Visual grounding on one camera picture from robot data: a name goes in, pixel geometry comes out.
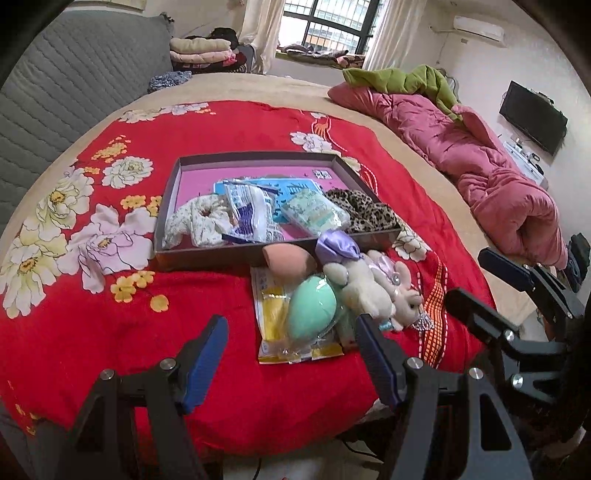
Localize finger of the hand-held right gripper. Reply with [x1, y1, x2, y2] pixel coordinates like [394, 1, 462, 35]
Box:
[444, 287, 564, 404]
[477, 247, 586, 321]

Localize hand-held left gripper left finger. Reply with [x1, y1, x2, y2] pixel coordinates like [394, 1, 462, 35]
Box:
[55, 315, 230, 480]

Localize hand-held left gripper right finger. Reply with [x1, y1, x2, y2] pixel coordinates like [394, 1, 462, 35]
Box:
[355, 313, 535, 480]

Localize cream plush rabbit rhinestone bow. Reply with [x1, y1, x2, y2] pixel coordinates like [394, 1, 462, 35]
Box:
[367, 251, 435, 332]

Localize cream plush toy purple bow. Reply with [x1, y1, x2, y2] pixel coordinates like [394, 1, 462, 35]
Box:
[315, 229, 394, 330]

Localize yellow clear plastic packet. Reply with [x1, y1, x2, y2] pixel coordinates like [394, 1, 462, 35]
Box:
[250, 265, 345, 365]

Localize mint green makeup sponge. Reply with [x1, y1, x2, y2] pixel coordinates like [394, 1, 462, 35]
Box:
[286, 274, 341, 345]

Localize dark brown cardboard box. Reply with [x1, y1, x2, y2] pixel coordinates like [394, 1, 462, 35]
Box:
[152, 152, 402, 273]

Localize peach makeup sponge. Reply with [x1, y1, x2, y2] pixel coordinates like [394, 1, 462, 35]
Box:
[262, 243, 319, 278]

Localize white floral scrunchie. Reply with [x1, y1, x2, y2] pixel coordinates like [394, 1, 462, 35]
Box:
[161, 194, 232, 250]

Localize leopard print scrunchie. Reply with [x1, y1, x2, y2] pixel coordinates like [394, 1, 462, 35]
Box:
[323, 188, 400, 234]

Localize blue and white plastic packet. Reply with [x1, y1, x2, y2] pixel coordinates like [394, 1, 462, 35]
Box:
[213, 179, 286, 244]

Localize dark blue cloth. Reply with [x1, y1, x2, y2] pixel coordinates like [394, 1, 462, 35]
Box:
[566, 233, 591, 292]

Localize white television cabinet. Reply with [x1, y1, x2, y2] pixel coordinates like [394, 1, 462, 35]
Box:
[502, 136, 550, 188]

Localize red floral blanket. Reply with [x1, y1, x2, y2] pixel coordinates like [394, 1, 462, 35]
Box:
[0, 99, 497, 457]

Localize pink quilt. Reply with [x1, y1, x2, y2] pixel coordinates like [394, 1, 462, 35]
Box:
[328, 83, 570, 271]

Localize black television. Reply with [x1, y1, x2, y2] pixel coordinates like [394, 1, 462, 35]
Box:
[499, 80, 568, 157]

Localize pink booklet with blue label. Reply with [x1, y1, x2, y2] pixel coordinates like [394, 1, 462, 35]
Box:
[173, 165, 345, 241]

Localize green blanket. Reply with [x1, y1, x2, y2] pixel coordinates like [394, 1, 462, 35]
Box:
[342, 65, 462, 121]

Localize white air conditioner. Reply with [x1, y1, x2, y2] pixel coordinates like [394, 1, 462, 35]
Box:
[452, 15, 505, 44]

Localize white curtain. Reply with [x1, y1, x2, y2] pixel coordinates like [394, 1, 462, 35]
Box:
[365, 0, 411, 71]
[240, 0, 284, 75]

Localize dark patterned windowsill bedding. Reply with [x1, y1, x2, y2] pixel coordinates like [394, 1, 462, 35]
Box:
[277, 44, 365, 70]

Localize blue patterned cloth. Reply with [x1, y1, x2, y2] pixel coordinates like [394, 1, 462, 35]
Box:
[148, 71, 191, 93]

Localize barred window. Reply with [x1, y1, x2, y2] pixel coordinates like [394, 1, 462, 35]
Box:
[277, 0, 382, 56]

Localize pile of folded clothes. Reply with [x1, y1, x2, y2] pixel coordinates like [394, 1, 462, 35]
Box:
[168, 28, 254, 73]

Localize grey quilted headboard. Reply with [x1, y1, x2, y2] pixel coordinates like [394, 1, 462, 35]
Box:
[0, 10, 175, 232]

